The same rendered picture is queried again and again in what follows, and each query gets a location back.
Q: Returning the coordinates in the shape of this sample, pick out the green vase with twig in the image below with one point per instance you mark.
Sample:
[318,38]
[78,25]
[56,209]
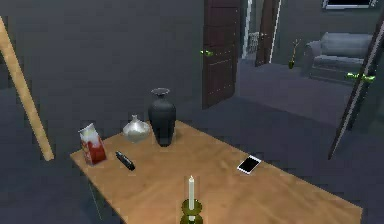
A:
[292,56]

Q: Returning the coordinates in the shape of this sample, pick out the red and white box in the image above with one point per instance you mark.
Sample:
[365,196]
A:
[92,146]

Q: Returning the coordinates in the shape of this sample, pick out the white-framed phone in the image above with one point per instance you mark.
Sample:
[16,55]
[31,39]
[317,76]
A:
[249,164]

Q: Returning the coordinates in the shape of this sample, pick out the tall black vase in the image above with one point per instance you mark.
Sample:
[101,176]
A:
[162,116]

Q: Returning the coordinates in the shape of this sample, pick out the light wooden pole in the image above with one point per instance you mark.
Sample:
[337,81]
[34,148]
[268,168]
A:
[23,90]

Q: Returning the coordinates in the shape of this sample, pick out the wooden table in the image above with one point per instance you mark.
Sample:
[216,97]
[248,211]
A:
[206,186]

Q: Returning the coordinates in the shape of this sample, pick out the dark brown room door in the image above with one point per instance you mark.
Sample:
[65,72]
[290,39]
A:
[265,33]
[220,50]

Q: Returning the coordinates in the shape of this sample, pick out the small silver vase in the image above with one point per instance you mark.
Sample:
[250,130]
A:
[136,130]

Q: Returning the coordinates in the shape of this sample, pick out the white candle on green holder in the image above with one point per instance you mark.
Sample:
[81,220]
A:
[191,203]

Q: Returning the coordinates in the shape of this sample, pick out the white-framed window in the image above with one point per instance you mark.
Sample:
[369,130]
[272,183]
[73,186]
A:
[348,4]

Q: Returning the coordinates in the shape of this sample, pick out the dark room door edge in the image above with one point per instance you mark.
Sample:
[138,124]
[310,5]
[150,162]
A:
[358,86]

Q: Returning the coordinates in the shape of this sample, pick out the grey sofa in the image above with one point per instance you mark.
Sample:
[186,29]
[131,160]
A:
[336,56]

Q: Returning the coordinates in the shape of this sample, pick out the black remote control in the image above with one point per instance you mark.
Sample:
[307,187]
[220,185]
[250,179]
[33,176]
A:
[125,160]

